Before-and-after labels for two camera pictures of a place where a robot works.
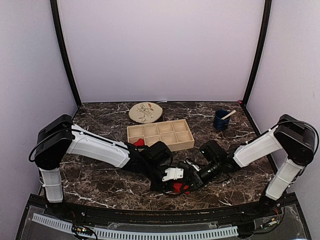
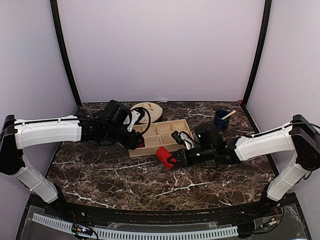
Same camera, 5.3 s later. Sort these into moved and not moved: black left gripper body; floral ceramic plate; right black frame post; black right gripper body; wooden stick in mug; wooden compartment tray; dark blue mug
Moved: black left gripper body; black right gripper body
Not moved: floral ceramic plate; right black frame post; wooden stick in mug; dark blue mug; wooden compartment tray
